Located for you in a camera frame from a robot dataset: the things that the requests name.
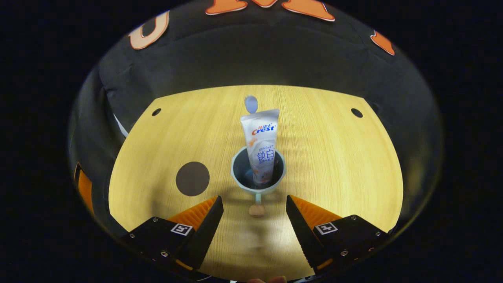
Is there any white toothbrush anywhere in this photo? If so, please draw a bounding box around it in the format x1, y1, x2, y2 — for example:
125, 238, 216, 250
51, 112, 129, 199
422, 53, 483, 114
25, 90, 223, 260
244, 96, 259, 115

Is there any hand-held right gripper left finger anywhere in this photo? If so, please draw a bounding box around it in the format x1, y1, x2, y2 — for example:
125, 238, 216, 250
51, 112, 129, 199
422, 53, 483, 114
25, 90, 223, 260
120, 195, 224, 272

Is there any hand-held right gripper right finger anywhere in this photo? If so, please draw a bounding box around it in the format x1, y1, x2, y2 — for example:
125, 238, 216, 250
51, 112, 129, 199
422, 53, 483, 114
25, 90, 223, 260
286, 195, 393, 276

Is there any blue cup with wooden handle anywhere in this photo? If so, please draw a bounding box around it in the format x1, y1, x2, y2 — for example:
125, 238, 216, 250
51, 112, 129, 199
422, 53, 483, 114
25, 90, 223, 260
231, 146, 286, 218

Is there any wooden desktop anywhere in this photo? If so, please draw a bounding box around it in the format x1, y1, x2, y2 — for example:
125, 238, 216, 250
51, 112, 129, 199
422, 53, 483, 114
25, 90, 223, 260
108, 85, 404, 282

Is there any dark brown round coaster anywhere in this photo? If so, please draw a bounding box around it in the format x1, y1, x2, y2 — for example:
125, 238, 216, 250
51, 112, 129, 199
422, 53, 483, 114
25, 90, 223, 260
176, 162, 210, 197

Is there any white toothpaste tube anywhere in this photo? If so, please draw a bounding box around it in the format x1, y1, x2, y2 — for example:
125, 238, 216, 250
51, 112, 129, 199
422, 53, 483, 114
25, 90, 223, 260
240, 109, 280, 187

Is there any black backdrop cloth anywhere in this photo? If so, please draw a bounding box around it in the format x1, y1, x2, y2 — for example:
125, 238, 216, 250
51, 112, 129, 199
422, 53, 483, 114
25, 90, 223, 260
68, 0, 444, 236

